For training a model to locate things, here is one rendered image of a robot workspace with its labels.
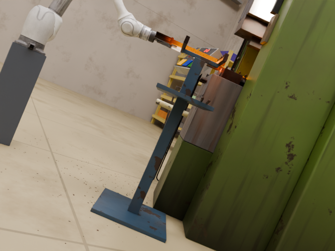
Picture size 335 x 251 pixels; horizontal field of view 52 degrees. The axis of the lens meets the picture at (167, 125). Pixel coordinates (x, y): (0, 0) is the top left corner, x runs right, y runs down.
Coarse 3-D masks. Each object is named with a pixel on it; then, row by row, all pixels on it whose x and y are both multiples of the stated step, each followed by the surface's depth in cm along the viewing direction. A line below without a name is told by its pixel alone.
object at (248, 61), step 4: (244, 48) 258; (248, 48) 248; (244, 52) 254; (248, 52) 248; (252, 52) 248; (256, 52) 248; (240, 56) 260; (244, 56) 248; (248, 56) 248; (252, 56) 248; (256, 56) 248; (240, 60) 253; (244, 60) 248; (248, 60) 248; (252, 60) 248; (240, 64) 249; (244, 64) 248; (248, 64) 248; (252, 64) 249; (236, 68) 255; (240, 68) 249; (244, 68) 249; (248, 68) 249; (236, 72) 249; (244, 72) 249; (248, 72) 249
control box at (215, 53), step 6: (198, 48) 296; (204, 48) 288; (210, 48) 280; (216, 48) 273; (210, 54) 270; (216, 54) 271; (192, 60) 281; (174, 66) 295; (180, 66) 285; (186, 66) 277; (204, 66) 269; (180, 72) 293; (186, 72) 281
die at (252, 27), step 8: (248, 16) 220; (240, 24) 228; (248, 24) 221; (256, 24) 221; (264, 24) 221; (240, 32) 230; (248, 32) 223; (256, 32) 221; (264, 32) 221; (248, 40) 240
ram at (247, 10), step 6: (252, 0) 221; (258, 0) 215; (264, 0) 215; (270, 0) 215; (246, 6) 237; (252, 6) 215; (258, 6) 215; (264, 6) 215; (270, 6) 215; (246, 12) 224; (252, 12) 215; (258, 12) 215; (264, 12) 216; (240, 18) 241; (258, 18) 218; (264, 18) 216; (270, 18) 216
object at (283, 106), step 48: (288, 0) 190; (288, 48) 182; (240, 96) 204; (288, 96) 183; (240, 144) 185; (288, 144) 185; (240, 192) 187; (288, 192) 187; (192, 240) 188; (240, 240) 188
